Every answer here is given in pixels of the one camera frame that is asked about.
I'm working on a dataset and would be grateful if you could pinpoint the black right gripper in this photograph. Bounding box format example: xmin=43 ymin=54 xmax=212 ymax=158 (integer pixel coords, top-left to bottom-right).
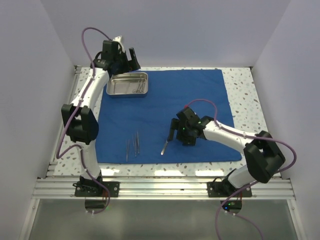
xmin=167 ymin=117 xmax=196 ymax=146

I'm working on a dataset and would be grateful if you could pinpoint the stainless steel instrument tray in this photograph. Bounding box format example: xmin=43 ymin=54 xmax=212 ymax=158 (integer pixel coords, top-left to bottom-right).
xmin=106 ymin=72 xmax=149 ymax=98

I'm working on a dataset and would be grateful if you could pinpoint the blue surgical drape cloth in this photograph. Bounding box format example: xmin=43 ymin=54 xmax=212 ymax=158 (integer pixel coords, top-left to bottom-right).
xmin=96 ymin=69 xmax=243 ymax=165

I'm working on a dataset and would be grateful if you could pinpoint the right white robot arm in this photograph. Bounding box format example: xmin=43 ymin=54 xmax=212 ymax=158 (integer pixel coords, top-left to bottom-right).
xmin=166 ymin=106 xmax=286 ymax=197

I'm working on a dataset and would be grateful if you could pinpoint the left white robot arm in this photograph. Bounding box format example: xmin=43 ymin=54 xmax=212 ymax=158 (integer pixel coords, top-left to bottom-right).
xmin=61 ymin=36 xmax=140 ymax=197

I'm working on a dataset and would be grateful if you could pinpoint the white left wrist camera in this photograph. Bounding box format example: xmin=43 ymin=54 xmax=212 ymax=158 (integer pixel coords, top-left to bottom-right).
xmin=112 ymin=35 xmax=124 ymax=49

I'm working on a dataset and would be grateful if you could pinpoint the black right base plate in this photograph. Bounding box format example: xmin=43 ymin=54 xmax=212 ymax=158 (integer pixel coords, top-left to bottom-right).
xmin=206 ymin=176 xmax=237 ymax=198

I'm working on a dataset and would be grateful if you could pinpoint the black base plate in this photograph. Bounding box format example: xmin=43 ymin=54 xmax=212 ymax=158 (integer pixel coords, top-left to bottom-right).
xmin=72 ymin=181 xmax=120 ymax=198
xmin=206 ymin=176 xmax=237 ymax=198

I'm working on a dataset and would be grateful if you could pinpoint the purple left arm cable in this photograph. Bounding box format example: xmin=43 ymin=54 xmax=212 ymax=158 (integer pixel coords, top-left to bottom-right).
xmin=55 ymin=27 xmax=116 ymax=216

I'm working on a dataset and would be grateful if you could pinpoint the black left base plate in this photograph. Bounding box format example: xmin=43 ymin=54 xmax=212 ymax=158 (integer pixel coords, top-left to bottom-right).
xmin=72 ymin=181 xmax=120 ymax=198

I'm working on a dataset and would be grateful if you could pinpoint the aluminium front rail frame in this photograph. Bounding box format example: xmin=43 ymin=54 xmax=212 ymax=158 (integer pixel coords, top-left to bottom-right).
xmin=31 ymin=177 xmax=296 ymax=200

